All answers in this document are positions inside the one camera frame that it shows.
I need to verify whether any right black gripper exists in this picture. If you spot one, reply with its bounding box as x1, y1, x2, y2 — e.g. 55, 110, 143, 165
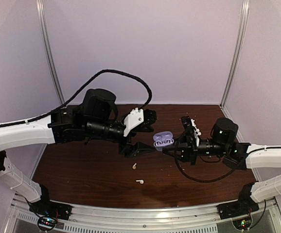
162, 133, 228, 166

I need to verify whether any purple earbud charging case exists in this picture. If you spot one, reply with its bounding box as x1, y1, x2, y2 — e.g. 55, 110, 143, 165
153, 131, 174, 151

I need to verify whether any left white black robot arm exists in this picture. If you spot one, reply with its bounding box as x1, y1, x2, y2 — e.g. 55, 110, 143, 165
0, 89, 157, 216

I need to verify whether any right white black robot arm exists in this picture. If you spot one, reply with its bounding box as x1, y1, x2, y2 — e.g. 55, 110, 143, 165
162, 116, 281, 215

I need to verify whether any right black braided cable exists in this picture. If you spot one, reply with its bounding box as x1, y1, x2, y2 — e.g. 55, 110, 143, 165
174, 135, 236, 183

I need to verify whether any black braided cable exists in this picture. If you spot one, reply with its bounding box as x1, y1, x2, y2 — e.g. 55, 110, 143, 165
174, 135, 236, 183
0, 69, 154, 129

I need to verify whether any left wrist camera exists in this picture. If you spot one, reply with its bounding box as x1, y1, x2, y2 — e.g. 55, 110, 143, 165
123, 108, 157, 137

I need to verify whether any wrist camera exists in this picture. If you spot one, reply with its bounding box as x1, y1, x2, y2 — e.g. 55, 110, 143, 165
181, 116, 202, 147
123, 108, 157, 137

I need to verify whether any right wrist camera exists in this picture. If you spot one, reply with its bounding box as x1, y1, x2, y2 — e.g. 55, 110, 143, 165
181, 116, 202, 147

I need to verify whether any left black braided cable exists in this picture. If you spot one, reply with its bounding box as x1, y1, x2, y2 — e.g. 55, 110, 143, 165
0, 69, 154, 129

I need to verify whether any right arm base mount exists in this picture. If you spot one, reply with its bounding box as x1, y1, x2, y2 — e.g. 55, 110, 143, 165
217, 200, 259, 231

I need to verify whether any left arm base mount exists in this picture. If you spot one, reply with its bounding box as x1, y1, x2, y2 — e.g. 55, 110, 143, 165
27, 201, 72, 232

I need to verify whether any right aluminium frame post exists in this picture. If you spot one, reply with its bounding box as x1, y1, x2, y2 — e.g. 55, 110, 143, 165
220, 0, 250, 109

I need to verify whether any aluminium frame post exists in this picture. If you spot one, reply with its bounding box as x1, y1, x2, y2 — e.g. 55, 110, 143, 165
35, 0, 65, 104
220, 0, 250, 109

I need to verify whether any left aluminium frame post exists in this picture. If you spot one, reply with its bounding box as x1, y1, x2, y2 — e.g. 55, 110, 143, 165
35, 0, 65, 104

